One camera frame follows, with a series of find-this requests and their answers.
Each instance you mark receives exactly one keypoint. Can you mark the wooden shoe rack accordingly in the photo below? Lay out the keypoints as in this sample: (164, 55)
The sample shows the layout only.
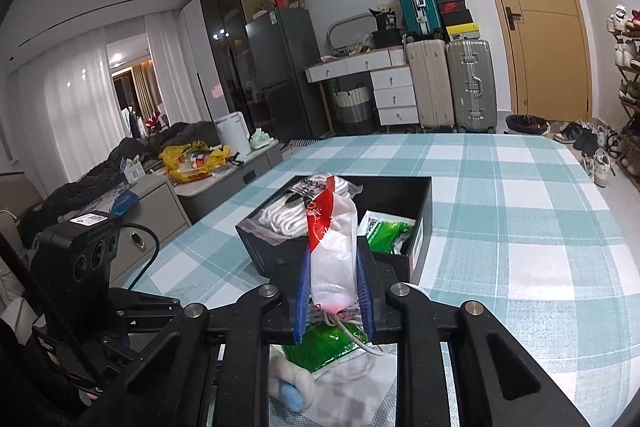
(627, 147)

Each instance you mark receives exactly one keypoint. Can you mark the black clothes pile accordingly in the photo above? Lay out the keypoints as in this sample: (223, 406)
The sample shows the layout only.
(185, 134)

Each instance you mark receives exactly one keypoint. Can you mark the green tissue pack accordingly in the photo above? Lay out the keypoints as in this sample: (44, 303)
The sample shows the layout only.
(260, 139)

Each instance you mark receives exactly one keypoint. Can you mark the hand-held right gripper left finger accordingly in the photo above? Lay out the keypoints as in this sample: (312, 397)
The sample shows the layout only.
(301, 307)

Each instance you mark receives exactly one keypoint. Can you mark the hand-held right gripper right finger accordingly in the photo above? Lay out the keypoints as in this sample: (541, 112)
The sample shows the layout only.
(364, 307)

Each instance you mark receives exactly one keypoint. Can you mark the white green carton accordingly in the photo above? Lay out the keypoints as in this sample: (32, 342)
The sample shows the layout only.
(133, 171)

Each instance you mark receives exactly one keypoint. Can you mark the white plush toy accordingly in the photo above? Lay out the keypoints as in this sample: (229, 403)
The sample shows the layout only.
(292, 387)

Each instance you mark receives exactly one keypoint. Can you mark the white desk with drawers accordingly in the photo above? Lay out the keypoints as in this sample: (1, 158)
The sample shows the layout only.
(395, 97)

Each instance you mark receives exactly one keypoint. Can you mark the woven laundry basket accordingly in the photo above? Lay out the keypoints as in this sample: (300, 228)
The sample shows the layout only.
(352, 104)

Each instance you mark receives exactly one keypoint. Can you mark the white small appliance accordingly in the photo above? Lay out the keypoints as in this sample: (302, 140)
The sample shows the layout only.
(233, 134)

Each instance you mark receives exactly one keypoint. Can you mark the beige armchair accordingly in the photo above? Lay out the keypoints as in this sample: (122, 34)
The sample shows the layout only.
(20, 202)

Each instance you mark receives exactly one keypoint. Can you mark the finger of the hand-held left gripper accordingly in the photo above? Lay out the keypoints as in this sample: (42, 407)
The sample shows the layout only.
(150, 302)

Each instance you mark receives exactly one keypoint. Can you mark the pink sticky note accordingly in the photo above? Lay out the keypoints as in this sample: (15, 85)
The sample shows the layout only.
(216, 91)

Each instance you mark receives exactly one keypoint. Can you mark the green white medicine packet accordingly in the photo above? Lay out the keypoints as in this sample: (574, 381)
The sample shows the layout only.
(387, 234)
(320, 347)

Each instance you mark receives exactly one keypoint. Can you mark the black paper bag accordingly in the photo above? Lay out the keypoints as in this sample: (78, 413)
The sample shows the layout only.
(386, 20)

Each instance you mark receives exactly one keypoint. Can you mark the grey drawer cabinet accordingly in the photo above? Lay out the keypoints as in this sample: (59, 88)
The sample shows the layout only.
(155, 207)

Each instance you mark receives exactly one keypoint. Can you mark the black yellow shoe box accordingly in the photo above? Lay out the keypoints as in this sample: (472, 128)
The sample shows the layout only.
(462, 32)

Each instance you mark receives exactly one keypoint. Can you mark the teal suitcase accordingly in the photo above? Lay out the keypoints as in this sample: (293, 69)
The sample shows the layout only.
(415, 2)

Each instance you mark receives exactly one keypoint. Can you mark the teal checked tablecloth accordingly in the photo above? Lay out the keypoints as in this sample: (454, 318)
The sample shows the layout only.
(500, 257)

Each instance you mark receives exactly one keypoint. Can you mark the yellow plastic bag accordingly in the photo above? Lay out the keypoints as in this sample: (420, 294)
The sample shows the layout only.
(192, 162)

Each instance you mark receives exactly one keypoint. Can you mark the group of shoes on floor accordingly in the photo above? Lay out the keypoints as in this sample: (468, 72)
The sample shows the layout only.
(587, 142)

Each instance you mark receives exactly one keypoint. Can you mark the beige suitcase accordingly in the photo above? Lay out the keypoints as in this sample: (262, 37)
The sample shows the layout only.
(427, 87)

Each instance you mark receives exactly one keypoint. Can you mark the black red shoe box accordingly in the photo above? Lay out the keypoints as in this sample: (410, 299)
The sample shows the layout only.
(451, 7)

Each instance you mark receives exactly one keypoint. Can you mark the dark glass cabinet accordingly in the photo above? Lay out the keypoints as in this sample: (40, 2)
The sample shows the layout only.
(225, 37)

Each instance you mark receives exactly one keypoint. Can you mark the black cardboard box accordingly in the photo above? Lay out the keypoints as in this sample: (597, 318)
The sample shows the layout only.
(260, 252)

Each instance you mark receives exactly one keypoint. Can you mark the blue plastic bag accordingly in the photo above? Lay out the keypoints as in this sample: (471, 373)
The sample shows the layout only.
(125, 203)

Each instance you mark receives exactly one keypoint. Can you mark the grey low cabinet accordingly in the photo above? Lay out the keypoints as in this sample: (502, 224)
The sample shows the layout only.
(225, 187)

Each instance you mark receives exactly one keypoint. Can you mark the row of shoes on rack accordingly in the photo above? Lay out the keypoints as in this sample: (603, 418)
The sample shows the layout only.
(625, 52)

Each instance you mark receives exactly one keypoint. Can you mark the dark grey fridge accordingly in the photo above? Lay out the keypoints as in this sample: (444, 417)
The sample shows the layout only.
(285, 67)

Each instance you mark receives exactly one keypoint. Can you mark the black round basket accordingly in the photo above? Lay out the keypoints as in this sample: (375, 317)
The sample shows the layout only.
(525, 124)

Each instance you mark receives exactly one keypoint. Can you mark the red white glue packet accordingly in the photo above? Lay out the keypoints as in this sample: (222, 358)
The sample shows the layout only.
(332, 257)

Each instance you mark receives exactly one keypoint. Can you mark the silver suitcase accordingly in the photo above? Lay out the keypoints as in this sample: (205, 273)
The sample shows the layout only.
(470, 87)

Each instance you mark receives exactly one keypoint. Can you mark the yellow wooden door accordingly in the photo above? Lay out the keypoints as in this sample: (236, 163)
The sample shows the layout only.
(540, 57)

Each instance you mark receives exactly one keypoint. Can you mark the white sheer curtain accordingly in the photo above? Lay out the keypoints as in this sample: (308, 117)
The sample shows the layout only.
(175, 67)
(60, 107)

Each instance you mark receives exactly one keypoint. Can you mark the grey oval mirror frame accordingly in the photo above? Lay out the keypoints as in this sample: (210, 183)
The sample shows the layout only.
(332, 33)

